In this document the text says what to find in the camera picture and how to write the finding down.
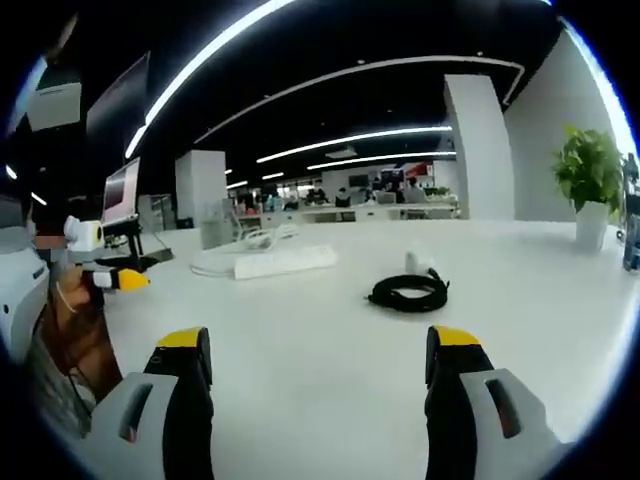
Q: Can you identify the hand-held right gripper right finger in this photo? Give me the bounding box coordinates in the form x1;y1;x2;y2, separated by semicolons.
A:
424;324;576;480

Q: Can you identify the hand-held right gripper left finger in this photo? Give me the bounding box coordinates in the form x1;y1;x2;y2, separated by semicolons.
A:
85;326;216;480

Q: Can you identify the white charger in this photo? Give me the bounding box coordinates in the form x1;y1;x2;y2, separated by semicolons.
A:
403;243;437;275

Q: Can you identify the white power strip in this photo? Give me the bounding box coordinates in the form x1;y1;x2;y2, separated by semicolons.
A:
232;244;338;281

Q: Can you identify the white desk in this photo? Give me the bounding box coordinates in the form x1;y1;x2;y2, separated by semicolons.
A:
74;217;639;480

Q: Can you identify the long ceiling light strip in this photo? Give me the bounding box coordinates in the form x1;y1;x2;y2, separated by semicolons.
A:
123;0;297;159

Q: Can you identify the person's left hand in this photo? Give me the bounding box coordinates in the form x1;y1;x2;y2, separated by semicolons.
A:
48;262;107;322

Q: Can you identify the black monitor stand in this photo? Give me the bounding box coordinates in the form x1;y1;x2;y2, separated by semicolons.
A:
97;218;175;274

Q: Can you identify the computer monitor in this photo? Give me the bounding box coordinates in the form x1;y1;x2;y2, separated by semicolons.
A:
101;156;143;227

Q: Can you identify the clear acrylic box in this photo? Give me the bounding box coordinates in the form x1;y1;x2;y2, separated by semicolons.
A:
199;198;242;250

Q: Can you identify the long white office counter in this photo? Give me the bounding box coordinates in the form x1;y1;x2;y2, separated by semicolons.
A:
225;200;461;225

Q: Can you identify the white plant pot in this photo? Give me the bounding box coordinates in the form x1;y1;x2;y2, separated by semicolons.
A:
574;199;610;252

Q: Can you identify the dark equipment stand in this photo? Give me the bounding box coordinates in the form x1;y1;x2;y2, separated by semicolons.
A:
618;152;640;274

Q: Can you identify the green potted plant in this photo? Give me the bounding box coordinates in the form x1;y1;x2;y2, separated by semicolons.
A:
550;125;626;214

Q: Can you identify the white power strip cable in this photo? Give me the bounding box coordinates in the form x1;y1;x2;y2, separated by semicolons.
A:
188;223;302;277

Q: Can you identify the black coiled cable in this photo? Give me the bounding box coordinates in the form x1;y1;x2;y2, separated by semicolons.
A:
366;266;452;313

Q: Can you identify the large dark wall screen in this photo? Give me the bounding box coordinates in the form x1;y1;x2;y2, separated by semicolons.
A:
85;51;152;147

